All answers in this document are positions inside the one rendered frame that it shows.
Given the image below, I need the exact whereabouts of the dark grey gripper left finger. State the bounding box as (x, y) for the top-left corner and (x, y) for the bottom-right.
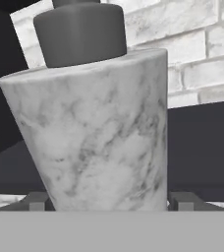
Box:
(0, 191), (56, 213)

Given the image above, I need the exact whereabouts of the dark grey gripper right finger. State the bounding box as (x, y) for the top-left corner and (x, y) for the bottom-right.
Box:
(167, 191), (224, 213)

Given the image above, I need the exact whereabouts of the white marble soap dispenser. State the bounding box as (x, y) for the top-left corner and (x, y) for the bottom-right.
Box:
(0, 0), (169, 213)

